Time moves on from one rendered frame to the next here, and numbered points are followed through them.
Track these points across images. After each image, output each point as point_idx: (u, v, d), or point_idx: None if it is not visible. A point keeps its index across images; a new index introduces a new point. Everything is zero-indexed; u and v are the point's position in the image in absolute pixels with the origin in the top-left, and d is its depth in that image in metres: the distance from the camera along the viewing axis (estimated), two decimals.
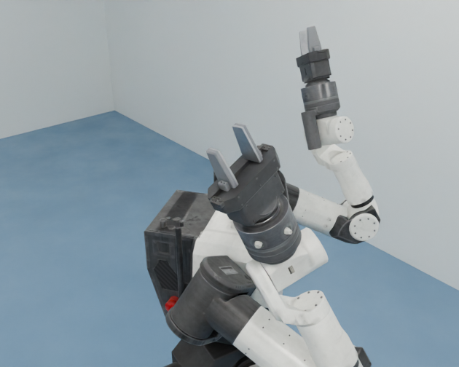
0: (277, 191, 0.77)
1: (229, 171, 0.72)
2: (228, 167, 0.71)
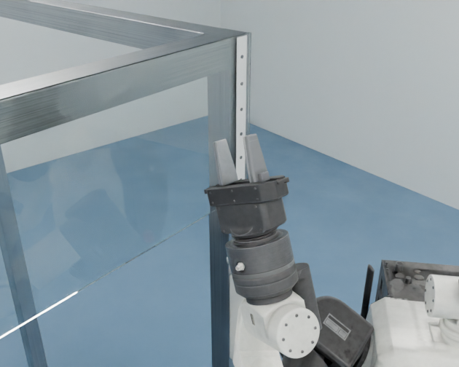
0: (256, 224, 0.69)
1: (218, 167, 0.73)
2: (218, 163, 0.73)
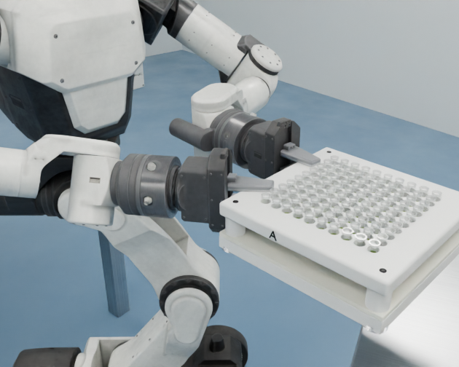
0: (188, 213, 0.75)
1: (246, 189, 0.72)
2: (250, 190, 0.72)
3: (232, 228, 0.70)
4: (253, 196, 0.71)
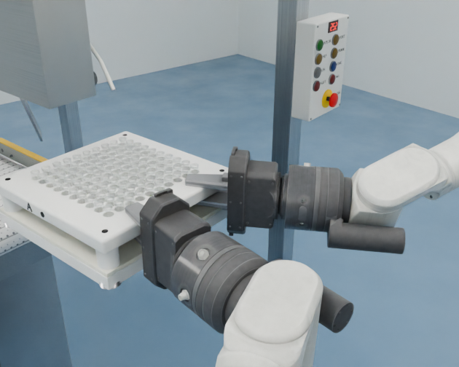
0: None
1: (212, 177, 0.76)
2: (208, 178, 0.76)
3: None
4: None
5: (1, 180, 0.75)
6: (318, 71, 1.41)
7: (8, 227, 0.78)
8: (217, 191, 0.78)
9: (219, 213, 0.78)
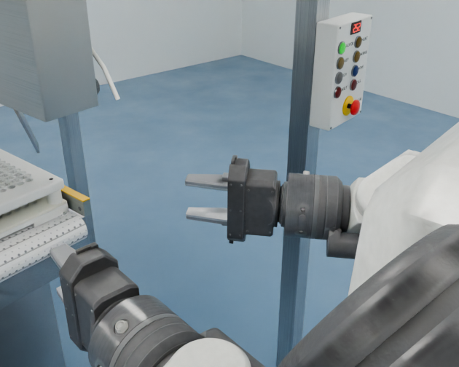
0: None
1: (212, 178, 0.76)
2: (208, 178, 0.76)
3: None
4: (36, 182, 0.97)
5: None
6: (339, 76, 1.29)
7: None
8: (48, 196, 0.98)
9: (49, 213, 0.98)
